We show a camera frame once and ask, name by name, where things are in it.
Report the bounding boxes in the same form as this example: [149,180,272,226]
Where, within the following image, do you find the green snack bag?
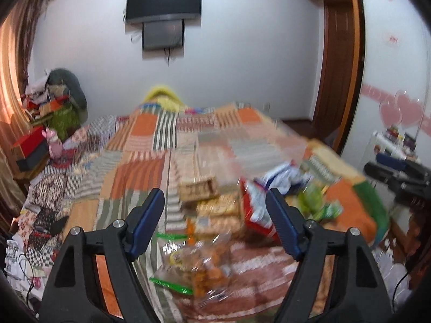
[297,182,343,222]

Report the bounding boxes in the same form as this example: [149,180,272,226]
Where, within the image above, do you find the red instant noodle packet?
[239,179,280,242]

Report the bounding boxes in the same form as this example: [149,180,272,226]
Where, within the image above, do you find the white side cabinet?
[359,131,421,166]

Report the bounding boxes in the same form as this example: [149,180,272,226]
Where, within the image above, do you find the brown wooden door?
[312,0,365,154]

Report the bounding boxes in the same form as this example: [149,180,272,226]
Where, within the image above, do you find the blue white snack bag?
[254,161,313,195]

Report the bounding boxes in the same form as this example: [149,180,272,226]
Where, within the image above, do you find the clear green-sealed snack bag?
[151,233,232,306]

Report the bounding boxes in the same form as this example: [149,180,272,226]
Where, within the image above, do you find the patchwork striped bed blanket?
[12,104,389,322]

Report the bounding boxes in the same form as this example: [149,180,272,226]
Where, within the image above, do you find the pink plush toy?
[42,127,63,159]

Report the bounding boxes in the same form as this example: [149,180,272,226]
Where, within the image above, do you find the orange-edged biscuit packet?
[186,216,242,238]

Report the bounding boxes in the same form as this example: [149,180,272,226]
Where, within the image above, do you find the red and black box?
[11,125,48,171]

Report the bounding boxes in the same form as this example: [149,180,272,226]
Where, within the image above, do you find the brown cracker packet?
[178,176,220,203]

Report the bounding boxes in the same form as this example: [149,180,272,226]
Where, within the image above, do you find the yellow biscuit packet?
[196,193,240,217]

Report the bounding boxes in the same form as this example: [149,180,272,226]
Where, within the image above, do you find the clear plastic storage bin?
[196,117,308,187]

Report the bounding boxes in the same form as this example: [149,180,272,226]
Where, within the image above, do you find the grey cushion on pile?
[46,68,88,123]

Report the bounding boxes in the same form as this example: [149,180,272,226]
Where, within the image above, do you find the yellow plush pillow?
[142,85,186,112]

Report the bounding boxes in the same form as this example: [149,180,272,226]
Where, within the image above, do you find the orange brown curtain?
[1,0,47,228]

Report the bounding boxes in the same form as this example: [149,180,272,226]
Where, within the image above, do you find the pink heart wall decoration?
[379,91,424,128]

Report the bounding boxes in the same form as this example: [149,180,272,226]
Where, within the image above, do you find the small black wall monitor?
[142,20,184,51]

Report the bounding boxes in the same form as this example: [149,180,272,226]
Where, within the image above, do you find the large black wall television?
[125,0,201,23]

